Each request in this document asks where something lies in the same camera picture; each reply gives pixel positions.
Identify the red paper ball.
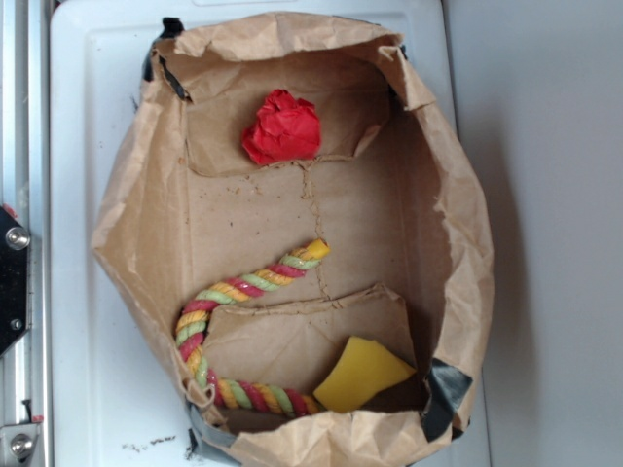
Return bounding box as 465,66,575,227
241,90,321,165

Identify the brown paper bag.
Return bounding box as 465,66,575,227
92,12,494,466

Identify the yellow sponge piece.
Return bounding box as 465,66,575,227
313,336,417,413

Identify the white plastic tray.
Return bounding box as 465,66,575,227
48,0,494,467

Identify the multicolour twisted rope toy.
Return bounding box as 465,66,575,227
174,238,330,418

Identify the aluminium frame rail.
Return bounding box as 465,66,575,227
1,1,54,466

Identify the black metal bracket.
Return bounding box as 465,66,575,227
0,206,31,356

